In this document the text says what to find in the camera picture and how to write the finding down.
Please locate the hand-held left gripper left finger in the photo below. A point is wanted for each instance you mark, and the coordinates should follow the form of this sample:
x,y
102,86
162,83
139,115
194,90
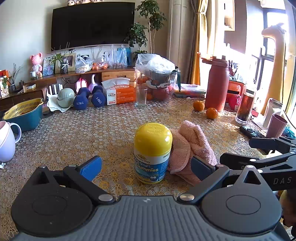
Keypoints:
x,y
91,167

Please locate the pink kettlebell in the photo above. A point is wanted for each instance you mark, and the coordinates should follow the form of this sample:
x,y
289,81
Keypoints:
x,y
92,85

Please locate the white cloth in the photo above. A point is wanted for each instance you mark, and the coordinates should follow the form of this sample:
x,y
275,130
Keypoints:
x,y
54,105

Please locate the yellow-lidded gummies bottle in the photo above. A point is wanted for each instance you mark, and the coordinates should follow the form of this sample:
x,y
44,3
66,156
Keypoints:
x,y
152,153

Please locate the orange tissue box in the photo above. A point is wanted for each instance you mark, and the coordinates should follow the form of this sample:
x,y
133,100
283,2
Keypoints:
x,y
121,95

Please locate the beige plush toy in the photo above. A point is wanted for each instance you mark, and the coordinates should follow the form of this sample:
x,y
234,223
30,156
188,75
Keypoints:
x,y
83,1

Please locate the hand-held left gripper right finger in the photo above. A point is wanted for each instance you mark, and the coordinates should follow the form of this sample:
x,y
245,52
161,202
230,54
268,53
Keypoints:
x,y
200,168

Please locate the clear plastic bags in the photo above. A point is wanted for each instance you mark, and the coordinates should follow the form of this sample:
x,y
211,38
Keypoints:
x,y
118,56

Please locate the red water bottle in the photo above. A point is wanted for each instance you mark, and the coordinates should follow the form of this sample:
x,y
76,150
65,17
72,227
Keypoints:
x,y
216,85

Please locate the wooden photo frame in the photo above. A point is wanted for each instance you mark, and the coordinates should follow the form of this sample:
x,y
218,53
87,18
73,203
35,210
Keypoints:
x,y
71,62

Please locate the pink fluffy cloth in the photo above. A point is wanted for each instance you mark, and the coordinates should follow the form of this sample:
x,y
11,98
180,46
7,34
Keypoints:
x,y
196,141

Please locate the vase with dry twigs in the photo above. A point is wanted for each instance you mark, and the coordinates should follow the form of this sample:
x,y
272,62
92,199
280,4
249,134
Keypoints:
x,y
12,87

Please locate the potted plant in vase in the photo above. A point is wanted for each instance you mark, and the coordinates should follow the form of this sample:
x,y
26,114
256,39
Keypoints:
x,y
63,67

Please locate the small white box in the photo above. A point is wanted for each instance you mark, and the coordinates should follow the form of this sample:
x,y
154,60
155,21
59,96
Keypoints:
x,y
30,87

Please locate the white canister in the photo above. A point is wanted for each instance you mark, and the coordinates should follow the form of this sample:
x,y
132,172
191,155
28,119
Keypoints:
x,y
271,109

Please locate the orange tangerine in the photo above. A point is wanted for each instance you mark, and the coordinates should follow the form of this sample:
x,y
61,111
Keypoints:
x,y
198,106
211,113

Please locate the oranges on cabinet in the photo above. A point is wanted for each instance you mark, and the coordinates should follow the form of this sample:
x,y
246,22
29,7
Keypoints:
x,y
95,67

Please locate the colourful gift bag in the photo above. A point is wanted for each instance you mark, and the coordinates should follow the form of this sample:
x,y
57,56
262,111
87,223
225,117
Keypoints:
x,y
3,85

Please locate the white plastic bag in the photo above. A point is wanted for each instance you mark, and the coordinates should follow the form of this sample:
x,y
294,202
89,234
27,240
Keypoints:
x,y
83,63

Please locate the wooden television cabinet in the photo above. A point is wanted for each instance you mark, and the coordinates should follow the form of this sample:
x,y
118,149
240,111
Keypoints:
x,y
115,75

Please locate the black remote control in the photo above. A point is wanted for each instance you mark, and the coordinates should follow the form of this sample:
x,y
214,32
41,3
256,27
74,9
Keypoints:
x,y
251,131

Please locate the beige tower air conditioner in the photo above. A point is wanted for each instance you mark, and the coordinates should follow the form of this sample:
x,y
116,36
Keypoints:
x,y
179,41

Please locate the bagged fruit basket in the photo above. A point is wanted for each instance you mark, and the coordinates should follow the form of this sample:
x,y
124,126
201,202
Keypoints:
x,y
157,69

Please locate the black flat television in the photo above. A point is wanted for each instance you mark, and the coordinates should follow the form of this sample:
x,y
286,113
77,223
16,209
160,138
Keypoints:
x,y
92,25

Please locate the glass tea tumbler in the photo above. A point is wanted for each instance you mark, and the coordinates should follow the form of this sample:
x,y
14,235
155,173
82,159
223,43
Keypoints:
x,y
245,106

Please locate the white plush toy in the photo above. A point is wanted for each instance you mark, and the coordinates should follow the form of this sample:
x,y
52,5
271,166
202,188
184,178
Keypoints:
x,y
97,1

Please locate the blue picture frame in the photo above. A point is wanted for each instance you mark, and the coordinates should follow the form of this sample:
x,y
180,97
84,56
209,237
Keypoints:
x,y
48,67

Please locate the blue dumbbell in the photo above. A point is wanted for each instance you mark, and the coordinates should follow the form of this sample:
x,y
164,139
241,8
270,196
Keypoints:
x,y
98,97
81,100

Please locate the stack of books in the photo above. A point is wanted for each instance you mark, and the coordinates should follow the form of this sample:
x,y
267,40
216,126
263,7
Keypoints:
x,y
189,90

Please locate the small dark teapot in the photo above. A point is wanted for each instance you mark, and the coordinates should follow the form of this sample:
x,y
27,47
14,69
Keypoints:
x,y
21,83

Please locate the teal basin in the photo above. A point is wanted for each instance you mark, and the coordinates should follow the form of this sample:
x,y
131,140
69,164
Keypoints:
x,y
27,121

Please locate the red box appliance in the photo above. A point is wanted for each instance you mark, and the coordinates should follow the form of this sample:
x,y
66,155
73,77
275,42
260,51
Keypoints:
x,y
234,92

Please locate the yellow colander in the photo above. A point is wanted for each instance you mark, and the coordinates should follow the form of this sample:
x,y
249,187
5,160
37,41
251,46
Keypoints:
x,y
23,106

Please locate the yellow curtain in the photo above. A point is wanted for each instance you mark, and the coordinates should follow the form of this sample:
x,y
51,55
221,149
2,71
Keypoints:
x,y
201,34

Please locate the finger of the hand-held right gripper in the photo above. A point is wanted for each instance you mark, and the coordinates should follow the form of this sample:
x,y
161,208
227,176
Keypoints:
x,y
270,143
242,160

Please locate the lilac mug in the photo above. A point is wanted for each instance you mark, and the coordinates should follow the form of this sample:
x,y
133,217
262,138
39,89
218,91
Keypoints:
x,y
7,141

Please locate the pink bear figure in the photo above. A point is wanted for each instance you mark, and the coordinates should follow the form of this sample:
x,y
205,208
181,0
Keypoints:
x,y
36,62

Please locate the pink plastic cup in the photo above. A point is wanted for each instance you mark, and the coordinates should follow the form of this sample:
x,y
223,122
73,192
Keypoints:
x,y
276,126

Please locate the white router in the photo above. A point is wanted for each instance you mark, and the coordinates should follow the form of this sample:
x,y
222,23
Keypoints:
x,y
54,89

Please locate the tall green indoor tree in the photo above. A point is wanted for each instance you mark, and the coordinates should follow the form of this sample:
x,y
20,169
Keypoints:
x,y
151,20

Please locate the clear drinking glass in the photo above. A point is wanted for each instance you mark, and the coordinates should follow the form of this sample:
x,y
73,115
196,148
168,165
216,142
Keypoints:
x,y
141,97

